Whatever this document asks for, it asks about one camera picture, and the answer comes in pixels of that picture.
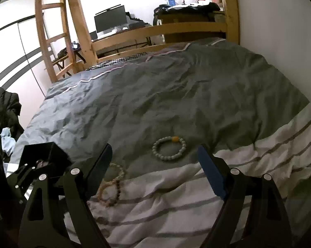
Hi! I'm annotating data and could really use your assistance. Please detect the black computer monitor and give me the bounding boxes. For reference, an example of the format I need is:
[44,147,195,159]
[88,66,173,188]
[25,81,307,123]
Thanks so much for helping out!
[94,5,128,33]

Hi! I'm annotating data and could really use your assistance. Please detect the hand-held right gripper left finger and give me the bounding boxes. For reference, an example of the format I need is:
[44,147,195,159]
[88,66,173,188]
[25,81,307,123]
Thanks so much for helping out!
[19,143,113,248]

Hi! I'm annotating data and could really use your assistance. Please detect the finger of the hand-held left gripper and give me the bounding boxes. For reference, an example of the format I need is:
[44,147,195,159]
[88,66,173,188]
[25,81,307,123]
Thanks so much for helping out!
[6,160,55,204]

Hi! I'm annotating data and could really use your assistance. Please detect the pale bead bracelet orange bead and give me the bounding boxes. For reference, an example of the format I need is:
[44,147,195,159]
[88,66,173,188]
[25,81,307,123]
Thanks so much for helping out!
[152,136,186,162]

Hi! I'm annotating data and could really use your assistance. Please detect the grey striped duvet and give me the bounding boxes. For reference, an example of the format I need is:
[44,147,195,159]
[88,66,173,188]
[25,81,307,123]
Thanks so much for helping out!
[9,37,311,248]

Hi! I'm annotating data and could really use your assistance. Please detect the wooden desk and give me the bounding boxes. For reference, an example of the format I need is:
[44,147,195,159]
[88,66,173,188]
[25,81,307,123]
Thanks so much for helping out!
[90,22,156,47]

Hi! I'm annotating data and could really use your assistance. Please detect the black puffer jacket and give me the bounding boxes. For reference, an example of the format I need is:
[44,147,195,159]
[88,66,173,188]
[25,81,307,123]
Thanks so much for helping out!
[0,85,24,141]

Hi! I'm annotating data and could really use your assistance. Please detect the wooden bed frame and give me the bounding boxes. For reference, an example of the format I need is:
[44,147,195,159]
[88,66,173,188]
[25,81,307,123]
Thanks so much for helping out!
[6,0,241,73]

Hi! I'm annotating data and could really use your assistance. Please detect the small dark folding table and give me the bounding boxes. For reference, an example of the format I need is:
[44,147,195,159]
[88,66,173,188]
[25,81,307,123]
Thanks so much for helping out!
[52,42,82,78]

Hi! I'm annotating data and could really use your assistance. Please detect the wooden ladder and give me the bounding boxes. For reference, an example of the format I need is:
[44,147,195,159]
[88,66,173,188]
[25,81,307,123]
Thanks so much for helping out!
[34,0,80,83]

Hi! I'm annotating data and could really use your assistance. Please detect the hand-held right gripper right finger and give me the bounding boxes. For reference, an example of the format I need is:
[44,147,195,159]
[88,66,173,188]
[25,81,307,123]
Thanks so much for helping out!
[198,145,293,248]

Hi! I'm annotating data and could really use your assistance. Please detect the checked bed sheet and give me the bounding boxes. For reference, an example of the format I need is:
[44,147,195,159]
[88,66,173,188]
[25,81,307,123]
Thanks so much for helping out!
[84,53,152,71]

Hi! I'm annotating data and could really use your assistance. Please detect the light blue cloth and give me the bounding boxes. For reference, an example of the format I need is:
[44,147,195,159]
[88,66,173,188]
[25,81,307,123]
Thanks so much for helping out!
[0,127,18,156]

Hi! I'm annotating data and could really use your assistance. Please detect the pile of dark clothes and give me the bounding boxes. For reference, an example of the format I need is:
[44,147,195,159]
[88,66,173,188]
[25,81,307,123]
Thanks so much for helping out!
[153,2,222,16]

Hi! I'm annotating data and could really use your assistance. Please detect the brown beaded bracelet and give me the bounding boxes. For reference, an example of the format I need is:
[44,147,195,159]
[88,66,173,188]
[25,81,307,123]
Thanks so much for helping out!
[97,179,122,207]

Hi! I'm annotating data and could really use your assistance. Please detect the black jewelry box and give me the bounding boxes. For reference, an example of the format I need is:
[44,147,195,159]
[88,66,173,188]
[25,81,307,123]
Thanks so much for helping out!
[19,142,71,184]

